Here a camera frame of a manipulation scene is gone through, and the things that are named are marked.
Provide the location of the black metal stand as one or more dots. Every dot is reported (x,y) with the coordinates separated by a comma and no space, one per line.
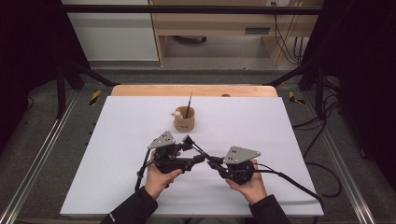
(61,93)
(319,90)

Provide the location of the yellow clamp left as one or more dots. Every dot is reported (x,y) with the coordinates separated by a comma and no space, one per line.
(95,97)

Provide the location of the yellow clamp right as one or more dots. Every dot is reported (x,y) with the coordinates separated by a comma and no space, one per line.
(293,98)

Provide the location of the person's right hand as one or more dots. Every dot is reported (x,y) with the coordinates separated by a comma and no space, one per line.
(253,189)

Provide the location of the aluminium rail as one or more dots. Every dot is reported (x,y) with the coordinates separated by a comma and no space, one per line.
(341,155)
(40,152)

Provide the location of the black metal crossbar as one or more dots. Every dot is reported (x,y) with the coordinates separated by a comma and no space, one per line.
(186,9)

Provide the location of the person's left hand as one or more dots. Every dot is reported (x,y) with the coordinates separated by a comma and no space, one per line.
(157,182)

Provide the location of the black pen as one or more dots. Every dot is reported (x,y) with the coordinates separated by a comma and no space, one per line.
(188,139)

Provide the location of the light wooden desk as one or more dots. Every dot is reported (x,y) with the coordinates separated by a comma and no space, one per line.
(218,23)

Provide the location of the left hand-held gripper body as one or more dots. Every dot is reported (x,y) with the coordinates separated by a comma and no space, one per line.
(162,140)

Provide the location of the white board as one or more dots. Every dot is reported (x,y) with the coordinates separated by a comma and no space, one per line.
(118,130)

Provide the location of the tan holder with bear figure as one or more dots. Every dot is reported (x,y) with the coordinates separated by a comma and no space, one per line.
(184,124)

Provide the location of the dark curtain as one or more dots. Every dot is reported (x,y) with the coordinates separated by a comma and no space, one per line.
(31,62)
(364,77)

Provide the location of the light wooden table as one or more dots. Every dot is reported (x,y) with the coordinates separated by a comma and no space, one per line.
(218,90)

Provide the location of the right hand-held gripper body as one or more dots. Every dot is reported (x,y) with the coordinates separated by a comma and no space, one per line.
(239,155)

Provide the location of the thin black makeup brush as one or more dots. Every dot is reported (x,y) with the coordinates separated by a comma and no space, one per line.
(188,105)

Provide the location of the white cabinet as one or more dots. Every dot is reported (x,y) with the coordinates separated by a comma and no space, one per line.
(115,34)

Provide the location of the yellow clamp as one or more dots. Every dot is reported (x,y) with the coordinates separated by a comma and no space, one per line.
(95,97)
(293,98)

